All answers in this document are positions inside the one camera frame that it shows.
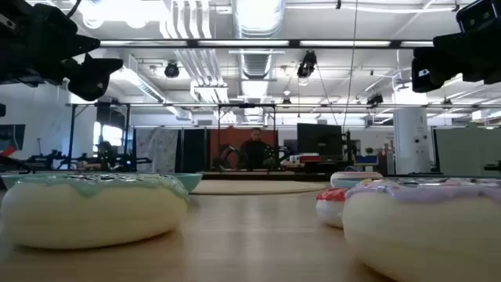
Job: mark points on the black overhead light bar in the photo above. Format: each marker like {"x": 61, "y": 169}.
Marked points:
{"x": 293, "y": 43}

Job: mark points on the large purple glazed donut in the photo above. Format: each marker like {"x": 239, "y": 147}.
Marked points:
{"x": 422, "y": 235}

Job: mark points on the black background robot arms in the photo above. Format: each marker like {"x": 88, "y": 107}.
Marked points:
{"x": 105, "y": 156}

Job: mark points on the round woven tan placemat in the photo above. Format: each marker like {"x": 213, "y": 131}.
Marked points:
{"x": 254, "y": 187}

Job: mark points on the patterned grey curtain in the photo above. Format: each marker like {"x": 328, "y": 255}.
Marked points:
{"x": 156, "y": 149}

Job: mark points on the large pink glazed donut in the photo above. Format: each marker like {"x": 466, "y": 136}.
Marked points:
{"x": 356, "y": 175}

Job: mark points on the small red glazed donut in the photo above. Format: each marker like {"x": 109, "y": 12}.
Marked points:
{"x": 329, "y": 207}

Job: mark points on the white round column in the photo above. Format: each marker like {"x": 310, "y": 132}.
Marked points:
{"x": 411, "y": 141}

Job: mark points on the black round ceiling camera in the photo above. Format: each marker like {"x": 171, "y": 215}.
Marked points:
{"x": 171, "y": 69}

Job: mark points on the black overhead camera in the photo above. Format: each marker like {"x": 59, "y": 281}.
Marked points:
{"x": 307, "y": 64}

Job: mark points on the teal plate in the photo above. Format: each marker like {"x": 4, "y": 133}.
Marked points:
{"x": 193, "y": 181}

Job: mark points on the sage green plate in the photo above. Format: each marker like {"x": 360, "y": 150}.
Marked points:
{"x": 346, "y": 183}

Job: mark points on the orange partition panel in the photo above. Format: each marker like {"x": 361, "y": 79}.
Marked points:
{"x": 227, "y": 141}

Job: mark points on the blue box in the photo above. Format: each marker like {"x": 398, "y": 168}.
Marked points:
{"x": 366, "y": 160}

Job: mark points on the black computer monitor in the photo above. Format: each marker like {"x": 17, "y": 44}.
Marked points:
{"x": 319, "y": 139}

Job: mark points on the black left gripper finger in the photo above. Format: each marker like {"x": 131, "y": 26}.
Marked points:
{"x": 94, "y": 76}
{"x": 82, "y": 44}

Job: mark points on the person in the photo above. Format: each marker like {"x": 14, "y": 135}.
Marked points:
{"x": 255, "y": 152}

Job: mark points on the pale green partition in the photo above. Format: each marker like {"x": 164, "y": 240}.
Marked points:
{"x": 466, "y": 150}

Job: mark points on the large green glazed donut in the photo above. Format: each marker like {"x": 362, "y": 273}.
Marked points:
{"x": 90, "y": 215}

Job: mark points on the black aluminium table frame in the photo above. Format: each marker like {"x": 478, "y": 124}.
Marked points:
{"x": 266, "y": 176}

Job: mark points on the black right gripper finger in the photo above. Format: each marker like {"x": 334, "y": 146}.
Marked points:
{"x": 454, "y": 46}
{"x": 430, "y": 74}

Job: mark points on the silver ventilation duct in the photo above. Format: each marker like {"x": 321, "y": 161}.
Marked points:
{"x": 258, "y": 23}

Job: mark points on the red box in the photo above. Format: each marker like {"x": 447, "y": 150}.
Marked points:
{"x": 309, "y": 159}

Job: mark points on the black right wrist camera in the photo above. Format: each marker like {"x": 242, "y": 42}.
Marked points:
{"x": 479, "y": 15}

